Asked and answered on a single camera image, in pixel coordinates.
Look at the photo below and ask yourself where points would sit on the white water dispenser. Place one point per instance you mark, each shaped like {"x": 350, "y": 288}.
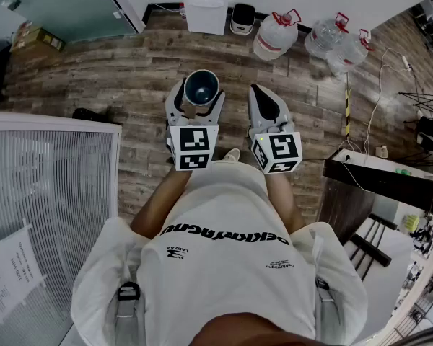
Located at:
{"x": 205, "y": 14}

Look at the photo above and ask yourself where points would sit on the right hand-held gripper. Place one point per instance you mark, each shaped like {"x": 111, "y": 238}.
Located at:
{"x": 281, "y": 148}

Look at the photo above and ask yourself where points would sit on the cardboard box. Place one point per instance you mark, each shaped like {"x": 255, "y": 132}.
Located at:
{"x": 39, "y": 38}

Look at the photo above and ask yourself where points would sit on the person's right white shoe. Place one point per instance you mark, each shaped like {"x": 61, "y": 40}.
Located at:
{"x": 232, "y": 155}

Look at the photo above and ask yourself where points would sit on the small green bottle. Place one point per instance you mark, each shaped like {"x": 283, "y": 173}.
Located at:
{"x": 403, "y": 172}

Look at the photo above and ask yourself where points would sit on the frosted glass door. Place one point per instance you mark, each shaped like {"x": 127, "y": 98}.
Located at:
{"x": 57, "y": 5}

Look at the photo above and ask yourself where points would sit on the small white adapter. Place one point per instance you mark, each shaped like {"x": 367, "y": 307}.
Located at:
{"x": 381, "y": 151}

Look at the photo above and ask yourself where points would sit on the black bag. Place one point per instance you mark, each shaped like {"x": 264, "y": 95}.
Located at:
{"x": 90, "y": 115}

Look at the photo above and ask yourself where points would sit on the white bin with black liner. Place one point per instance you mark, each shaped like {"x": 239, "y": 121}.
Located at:
{"x": 242, "y": 18}

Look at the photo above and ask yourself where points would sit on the white paper sheet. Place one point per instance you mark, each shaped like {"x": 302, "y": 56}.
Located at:
{"x": 11, "y": 276}

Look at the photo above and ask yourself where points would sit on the black slatted chair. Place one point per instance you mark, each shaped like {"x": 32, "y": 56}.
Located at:
{"x": 369, "y": 247}

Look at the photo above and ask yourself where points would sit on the yellow black hazard strip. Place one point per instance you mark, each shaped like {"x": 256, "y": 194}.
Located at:
{"x": 348, "y": 110}

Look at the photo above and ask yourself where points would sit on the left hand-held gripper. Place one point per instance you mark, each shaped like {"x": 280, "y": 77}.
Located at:
{"x": 193, "y": 142}

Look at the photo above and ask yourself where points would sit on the person's left forearm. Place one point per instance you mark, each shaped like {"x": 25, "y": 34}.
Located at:
{"x": 158, "y": 207}

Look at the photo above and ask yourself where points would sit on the person's right forearm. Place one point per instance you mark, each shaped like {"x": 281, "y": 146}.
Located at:
{"x": 285, "y": 200}

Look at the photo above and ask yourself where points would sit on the person's white shirt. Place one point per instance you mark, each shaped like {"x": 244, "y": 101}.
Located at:
{"x": 223, "y": 272}

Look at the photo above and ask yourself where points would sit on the white power strip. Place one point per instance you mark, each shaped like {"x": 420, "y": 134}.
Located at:
{"x": 406, "y": 63}

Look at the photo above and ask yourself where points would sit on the person's chin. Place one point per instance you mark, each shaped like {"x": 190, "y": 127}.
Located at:
{"x": 252, "y": 332}

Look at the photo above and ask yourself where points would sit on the dark grey cup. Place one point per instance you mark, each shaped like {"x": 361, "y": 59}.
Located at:
{"x": 201, "y": 87}

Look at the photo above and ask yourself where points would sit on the dark wooden table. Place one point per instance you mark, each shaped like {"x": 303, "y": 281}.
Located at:
{"x": 350, "y": 200}

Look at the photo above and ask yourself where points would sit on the black tripod stand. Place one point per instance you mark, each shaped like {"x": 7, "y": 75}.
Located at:
{"x": 424, "y": 99}

